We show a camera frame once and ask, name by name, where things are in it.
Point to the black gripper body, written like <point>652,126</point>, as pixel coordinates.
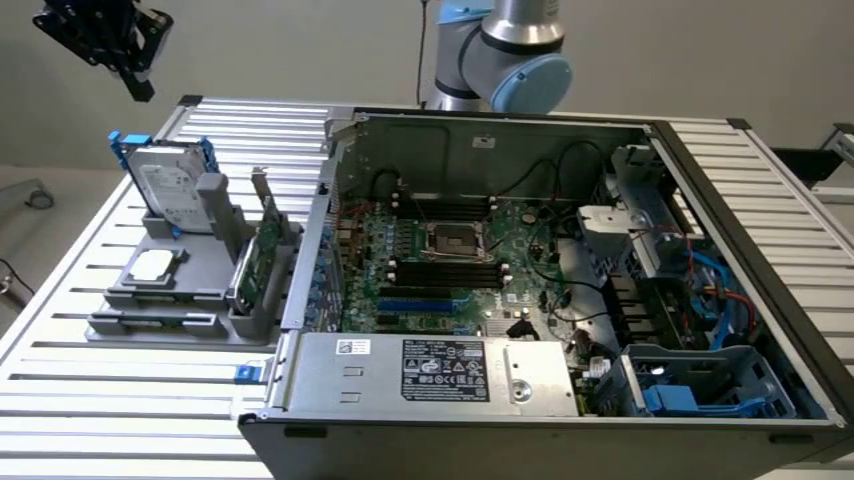
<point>110,20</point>

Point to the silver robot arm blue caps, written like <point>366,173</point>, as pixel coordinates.
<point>495,55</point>

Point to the hard disk in blue carrier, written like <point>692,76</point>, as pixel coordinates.
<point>168,185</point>

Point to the grey-blue disk bay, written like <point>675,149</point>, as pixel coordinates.
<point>735,365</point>

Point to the black table corner cap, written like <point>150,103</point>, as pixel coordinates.
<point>739,124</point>
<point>192,99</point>

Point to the caster wheel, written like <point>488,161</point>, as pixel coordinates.
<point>40,197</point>

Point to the grey parts rack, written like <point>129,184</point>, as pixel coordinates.
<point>216,210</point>

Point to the silver CPU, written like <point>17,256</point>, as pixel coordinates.
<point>157,265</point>

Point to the green graphics card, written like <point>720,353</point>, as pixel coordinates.
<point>264,250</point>

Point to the RAM stick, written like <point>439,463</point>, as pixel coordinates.
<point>154,320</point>
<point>168,300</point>

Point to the black RAM slot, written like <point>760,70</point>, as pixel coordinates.
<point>448,270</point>
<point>451,195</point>
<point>448,283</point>
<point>451,201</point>
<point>448,263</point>
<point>451,207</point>
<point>448,276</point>

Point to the CPU socket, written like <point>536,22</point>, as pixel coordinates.
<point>457,241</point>

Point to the long black expansion slot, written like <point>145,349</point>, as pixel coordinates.
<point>414,293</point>

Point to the blue case latch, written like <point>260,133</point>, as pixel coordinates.
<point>246,375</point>

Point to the blue expansion slot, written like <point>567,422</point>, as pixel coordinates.
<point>414,304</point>

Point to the short black expansion slot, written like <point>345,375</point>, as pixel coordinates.
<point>394,320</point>

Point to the green motherboard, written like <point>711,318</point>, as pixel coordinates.
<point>528,250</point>

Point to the silver power supply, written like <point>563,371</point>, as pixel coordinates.
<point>374,380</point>

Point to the silver metal drive cage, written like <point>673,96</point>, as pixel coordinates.
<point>635,225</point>

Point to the open black PC case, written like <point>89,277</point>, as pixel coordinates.
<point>468,450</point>

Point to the neighbouring metal table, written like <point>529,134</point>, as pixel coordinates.
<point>801,165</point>

